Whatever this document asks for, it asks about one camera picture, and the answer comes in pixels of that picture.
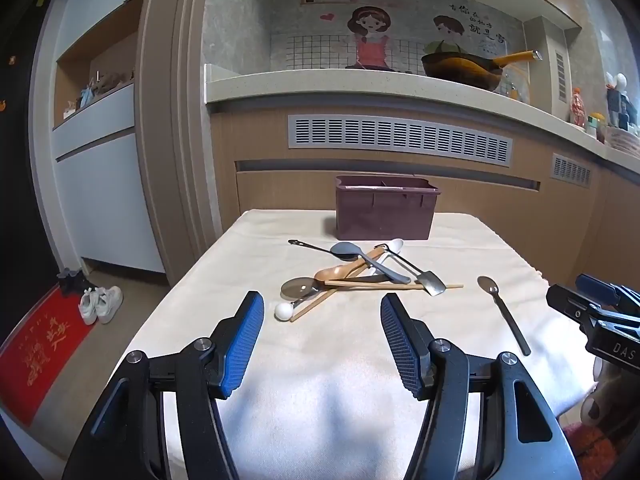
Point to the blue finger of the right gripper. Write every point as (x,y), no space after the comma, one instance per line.
(599,291)

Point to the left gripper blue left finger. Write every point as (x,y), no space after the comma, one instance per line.
(124,435)

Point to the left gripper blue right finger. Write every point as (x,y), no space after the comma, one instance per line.
(518,436)

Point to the black dark spoon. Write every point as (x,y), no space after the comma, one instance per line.
(489,285)

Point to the metal shovel-shaped spoon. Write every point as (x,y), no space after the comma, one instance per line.
(432,284)

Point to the wooden chopstick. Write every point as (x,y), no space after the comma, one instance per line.
(390,286)
(309,305)

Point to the grey blue plastic spoon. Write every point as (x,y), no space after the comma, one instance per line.
(348,249)

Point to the thin metal ornate spoon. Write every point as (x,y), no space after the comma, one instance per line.
(299,243)

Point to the wooden spoon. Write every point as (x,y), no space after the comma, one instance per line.
(340,269)

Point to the red door mat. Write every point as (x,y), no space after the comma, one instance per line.
(37,351)

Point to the small grey vent grille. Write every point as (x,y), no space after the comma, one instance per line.
(568,170)

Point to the white sneaker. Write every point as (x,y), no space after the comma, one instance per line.
(108,301)
(87,306)

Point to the stack of plates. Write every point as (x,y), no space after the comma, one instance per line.
(623,141)

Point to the black shoes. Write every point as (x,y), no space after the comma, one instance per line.
(73,282)

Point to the orange condiment bottle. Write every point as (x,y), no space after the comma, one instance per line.
(577,109)

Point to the white table cloth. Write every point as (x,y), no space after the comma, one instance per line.
(321,397)

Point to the purple plastic utensil holder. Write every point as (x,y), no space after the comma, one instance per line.
(378,207)

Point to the long grey vent grille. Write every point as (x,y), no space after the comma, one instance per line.
(398,135)

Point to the white blue cabinet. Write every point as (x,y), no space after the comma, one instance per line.
(82,136)

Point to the dark wok with orange handle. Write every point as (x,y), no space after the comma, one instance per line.
(473,70)

